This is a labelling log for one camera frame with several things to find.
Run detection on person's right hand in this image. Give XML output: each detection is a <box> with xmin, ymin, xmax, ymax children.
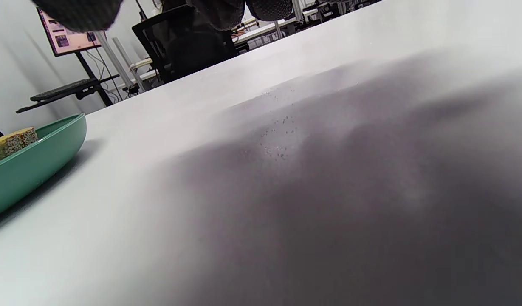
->
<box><xmin>31</xmin><ymin>0</ymin><xmax>293</xmax><ymax>33</ymax></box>

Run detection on yellow bread slice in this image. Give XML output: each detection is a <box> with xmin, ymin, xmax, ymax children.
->
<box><xmin>0</xmin><ymin>127</ymin><xmax>39</xmax><ymax>166</ymax></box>

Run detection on monitor with pink screen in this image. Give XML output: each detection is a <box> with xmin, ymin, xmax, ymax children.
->
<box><xmin>37</xmin><ymin>6</ymin><xmax>102</xmax><ymax>57</ymax></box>

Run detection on black office chair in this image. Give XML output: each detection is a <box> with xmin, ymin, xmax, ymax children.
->
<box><xmin>132</xmin><ymin>3</ymin><xmax>239</xmax><ymax>84</ymax></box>

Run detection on green plate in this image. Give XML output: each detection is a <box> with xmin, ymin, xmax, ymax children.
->
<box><xmin>0</xmin><ymin>113</ymin><xmax>87</xmax><ymax>221</ymax></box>

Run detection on silver aluminium frame posts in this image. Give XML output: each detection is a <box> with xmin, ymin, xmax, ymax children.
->
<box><xmin>94</xmin><ymin>31</ymin><xmax>147</xmax><ymax>92</ymax></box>

